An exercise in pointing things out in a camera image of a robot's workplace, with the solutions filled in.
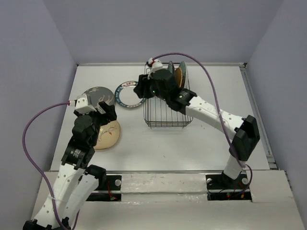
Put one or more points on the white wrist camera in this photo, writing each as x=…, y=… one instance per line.
x=154, y=65
x=82, y=104

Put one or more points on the dark teal blossom plate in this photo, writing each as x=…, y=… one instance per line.
x=171, y=67

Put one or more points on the grey wire dish rack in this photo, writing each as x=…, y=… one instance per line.
x=157, y=114

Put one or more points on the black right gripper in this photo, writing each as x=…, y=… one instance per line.
x=142, y=88

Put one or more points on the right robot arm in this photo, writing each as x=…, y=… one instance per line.
x=242, y=133

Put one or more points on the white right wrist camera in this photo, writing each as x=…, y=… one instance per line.
x=154, y=65

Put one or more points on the beige branch plate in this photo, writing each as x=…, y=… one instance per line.
x=108, y=135

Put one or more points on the red teal floral plate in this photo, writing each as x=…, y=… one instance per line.
x=185, y=75

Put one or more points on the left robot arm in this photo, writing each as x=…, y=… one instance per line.
x=76, y=178

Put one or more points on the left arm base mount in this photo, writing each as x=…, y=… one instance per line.
x=109, y=191

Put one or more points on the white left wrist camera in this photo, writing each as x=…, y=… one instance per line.
x=82, y=104

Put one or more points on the white plate teal rim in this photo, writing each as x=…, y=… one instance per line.
x=126, y=97

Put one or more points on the woven bamboo plate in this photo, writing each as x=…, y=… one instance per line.
x=179, y=77

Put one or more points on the grey deer plate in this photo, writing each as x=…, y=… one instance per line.
x=100, y=94

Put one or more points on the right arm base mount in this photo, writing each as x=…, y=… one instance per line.
x=223, y=188

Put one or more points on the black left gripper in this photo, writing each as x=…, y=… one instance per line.
x=111, y=114

